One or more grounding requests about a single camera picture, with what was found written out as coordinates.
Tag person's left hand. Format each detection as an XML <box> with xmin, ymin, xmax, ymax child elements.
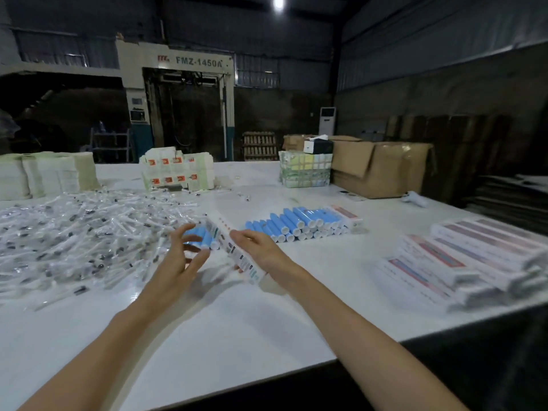
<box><xmin>142</xmin><ymin>224</ymin><xmax>211</xmax><ymax>312</ymax></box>

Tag stacks of white flat cartons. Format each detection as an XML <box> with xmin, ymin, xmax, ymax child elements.
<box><xmin>373</xmin><ymin>217</ymin><xmax>548</xmax><ymax>314</ymax></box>

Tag white plastic hand tool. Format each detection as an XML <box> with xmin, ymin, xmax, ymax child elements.
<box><xmin>401</xmin><ymin>191</ymin><xmax>429</xmax><ymax>208</ymax></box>

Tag pile of clear wrapped syringes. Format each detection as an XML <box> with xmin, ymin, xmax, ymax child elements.
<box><xmin>0</xmin><ymin>187</ymin><xmax>207</xmax><ymax>312</ymax></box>

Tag person's right hand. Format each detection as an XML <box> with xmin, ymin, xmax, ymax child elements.
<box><xmin>230</xmin><ymin>229</ymin><xmax>301</xmax><ymax>292</ymax></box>

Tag metal frame rack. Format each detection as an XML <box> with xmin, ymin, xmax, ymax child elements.
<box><xmin>89</xmin><ymin>127</ymin><xmax>132</xmax><ymax>164</ymax></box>

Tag white printed carton box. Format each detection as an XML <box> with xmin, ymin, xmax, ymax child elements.
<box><xmin>205</xmin><ymin>211</ymin><xmax>269</xmax><ymax>285</ymax></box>

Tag stack of upright cardboard sheets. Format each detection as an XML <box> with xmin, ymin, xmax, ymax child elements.
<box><xmin>384</xmin><ymin>113</ymin><xmax>512</xmax><ymax>207</ymax></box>

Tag white standing air conditioner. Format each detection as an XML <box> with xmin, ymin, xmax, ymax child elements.
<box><xmin>319</xmin><ymin>107</ymin><xmax>337</xmax><ymax>137</ymax></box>

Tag large open cardboard box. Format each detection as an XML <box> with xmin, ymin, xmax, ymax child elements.
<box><xmin>331</xmin><ymin>140</ymin><xmax>434</xmax><ymax>200</ymax></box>

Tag person's right forearm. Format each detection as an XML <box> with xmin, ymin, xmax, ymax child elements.
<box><xmin>274</xmin><ymin>263</ymin><xmax>469</xmax><ymax>411</ymax></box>

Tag black and white tissue box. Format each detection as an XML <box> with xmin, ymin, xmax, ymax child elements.
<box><xmin>303</xmin><ymin>134</ymin><xmax>334</xmax><ymax>155</ymax></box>

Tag pile of dark flat boards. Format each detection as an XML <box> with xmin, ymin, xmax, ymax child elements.
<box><xmin>464</xmin><ymin>173</ymin><xmax>548</xmax><ymax>237</ymax></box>

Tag person's left forearm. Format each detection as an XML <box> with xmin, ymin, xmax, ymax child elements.
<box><xmin>18</xmin><ymin>294</ymin><xmax>177</xmax><ymax>411</ymax></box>

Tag white carton with red stripe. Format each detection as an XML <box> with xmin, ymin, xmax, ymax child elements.
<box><xmin>329</xmin><ymin>205</ymin><xmax>364</xmax><ymax>230</ymax></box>

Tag stack of red-labelled white boxes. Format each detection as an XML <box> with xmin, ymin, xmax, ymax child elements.
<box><xmin>139</xmin><ymin>146</ymin><xmax>215</xmax><ymax>192</ymax></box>

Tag bunch of blue tubes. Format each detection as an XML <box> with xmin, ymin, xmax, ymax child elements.
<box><xmin>184</xmin><ymin>224</ymin><xmax>220</xmax><ymax>251</ymax></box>

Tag stack of green yellow packets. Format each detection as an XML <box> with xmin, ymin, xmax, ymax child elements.
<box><xmin>279</xmin><ymin>150</ymin><xmax>334</xmax><ymax>189</ymax></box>

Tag wooden pallet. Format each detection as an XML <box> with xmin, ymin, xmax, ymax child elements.
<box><xmin>242</xmin><ymin>131</ymin><xmax>279</xmax><ymax>162</ymax></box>

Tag large beige industrial machine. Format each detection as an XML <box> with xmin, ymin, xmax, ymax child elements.
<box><xmin>115</xmin><ymin>38</ymin><xmax>236</xmax><ymax>164</ymax></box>

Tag small cardboard box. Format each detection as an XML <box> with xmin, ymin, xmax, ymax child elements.
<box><xmin>282</xmin><ymin>134</ymin><xmax>363</xmax><ymax>153</ymax></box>

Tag row of blue white-capped tubes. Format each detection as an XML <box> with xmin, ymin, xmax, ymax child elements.
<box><xmin>243</xmin><ymin>206</ymin><xmax>348</xmax><ymax>244</ymax></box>

